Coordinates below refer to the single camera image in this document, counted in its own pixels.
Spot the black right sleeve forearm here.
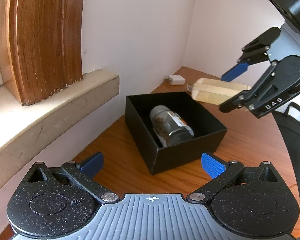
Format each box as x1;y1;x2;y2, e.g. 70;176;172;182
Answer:
273;102;300;193

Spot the black cardboard box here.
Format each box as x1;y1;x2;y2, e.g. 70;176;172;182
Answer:
125;92;227;174

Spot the glass jar with label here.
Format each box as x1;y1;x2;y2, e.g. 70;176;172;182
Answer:
149;105;194;147

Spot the white power adapter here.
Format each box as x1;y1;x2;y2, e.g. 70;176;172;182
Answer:
168;75;185;86

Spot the beige stone window sill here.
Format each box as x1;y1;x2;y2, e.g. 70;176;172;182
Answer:
0;69;120;201

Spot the brown wooden window frame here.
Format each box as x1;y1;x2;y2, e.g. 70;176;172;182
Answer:
0;0;83;106

